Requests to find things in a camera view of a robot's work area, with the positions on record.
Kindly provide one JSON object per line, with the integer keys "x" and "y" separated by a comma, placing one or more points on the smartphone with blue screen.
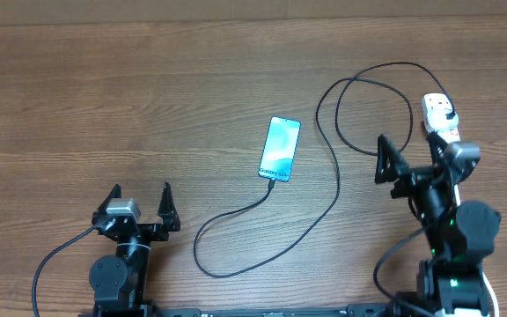
{"x": 279, "y": 149}

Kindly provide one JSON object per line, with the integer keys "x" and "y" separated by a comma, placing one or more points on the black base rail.
{"x": 353, "y": 310}

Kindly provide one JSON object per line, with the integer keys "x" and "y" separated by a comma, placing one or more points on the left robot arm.
{"x": 119, "y": 280}

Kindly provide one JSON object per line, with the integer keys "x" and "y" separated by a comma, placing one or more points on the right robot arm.
{"x": 460, "y": 234}

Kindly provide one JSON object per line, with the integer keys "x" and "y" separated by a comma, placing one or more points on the white power strip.
{"x": 440, "y": 101}

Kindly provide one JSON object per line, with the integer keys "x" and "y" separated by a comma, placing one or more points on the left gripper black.
{"x": 170, "y": 221}

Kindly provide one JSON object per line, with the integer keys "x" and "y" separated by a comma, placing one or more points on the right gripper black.
{"x": 409, "y": 180}

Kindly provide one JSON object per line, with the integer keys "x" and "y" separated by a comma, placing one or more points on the white charger plug adapter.
{"x": 436, "y": 120}

